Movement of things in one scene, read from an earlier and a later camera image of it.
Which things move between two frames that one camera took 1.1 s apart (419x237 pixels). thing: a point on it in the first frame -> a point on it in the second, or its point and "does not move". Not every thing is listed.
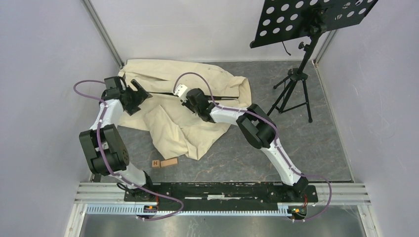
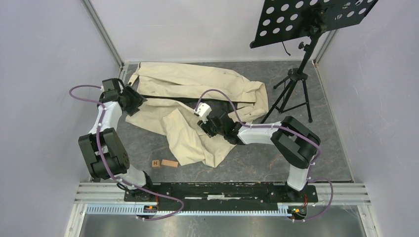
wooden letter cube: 155,163 does not move
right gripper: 187,103 -> 206,128
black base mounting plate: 207,194 does not move
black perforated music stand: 278,19 does not move
